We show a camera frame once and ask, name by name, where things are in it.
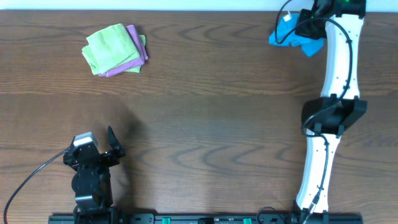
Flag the blue microfiber cloth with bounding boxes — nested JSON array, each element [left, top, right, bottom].
[[268, 11, 325, 58]]

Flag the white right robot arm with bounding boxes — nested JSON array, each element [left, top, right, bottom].
[[295, 0, 367, 215]]

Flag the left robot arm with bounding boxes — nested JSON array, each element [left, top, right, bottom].
[[63, 126, 125, 213]]

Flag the pink folded cloth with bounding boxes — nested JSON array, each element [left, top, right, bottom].
[[99, 25, 149, 77]]

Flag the green folded cloth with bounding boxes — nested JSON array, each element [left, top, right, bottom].
[[82, 24, 136, 76]]

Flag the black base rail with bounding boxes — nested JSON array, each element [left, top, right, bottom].
[[48, 212, 364, 224]]

